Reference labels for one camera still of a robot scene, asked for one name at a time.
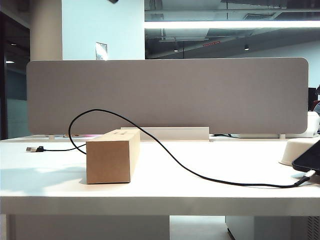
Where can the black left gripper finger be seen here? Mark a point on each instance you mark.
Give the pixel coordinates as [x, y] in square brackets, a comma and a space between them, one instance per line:
[113, 1]

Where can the black smartphone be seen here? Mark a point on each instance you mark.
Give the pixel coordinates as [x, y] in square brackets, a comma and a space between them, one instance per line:
[310, 160]

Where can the red illuminated ceiling sign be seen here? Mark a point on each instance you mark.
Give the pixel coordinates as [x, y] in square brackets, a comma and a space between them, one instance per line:
[211, 44]

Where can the long ceiling light strip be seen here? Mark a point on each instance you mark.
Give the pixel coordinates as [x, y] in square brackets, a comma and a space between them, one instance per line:
[225, 24]

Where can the grey fabric desk divider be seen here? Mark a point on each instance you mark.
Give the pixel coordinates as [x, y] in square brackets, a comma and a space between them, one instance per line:
[200, 95]

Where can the pink paper sheet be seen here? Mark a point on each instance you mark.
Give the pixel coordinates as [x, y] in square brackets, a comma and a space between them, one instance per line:
[91, 136]

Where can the ceiling air vent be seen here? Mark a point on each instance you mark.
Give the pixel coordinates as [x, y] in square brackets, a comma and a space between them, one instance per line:
[258, 16]

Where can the brown cardboard box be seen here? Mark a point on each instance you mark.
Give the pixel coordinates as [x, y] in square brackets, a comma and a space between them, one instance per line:
[107, 162]

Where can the black background monitor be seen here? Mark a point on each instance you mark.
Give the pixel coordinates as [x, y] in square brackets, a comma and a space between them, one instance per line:
[311, 100]

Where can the seated background person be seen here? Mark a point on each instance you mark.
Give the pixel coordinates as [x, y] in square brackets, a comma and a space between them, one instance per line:
[317, 106]

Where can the white paper pulp tray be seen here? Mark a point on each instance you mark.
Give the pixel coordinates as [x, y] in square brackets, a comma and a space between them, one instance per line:
[291, 152]

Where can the framed wall notice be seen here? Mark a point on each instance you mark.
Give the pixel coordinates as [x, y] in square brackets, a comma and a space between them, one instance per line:
[101, 51]

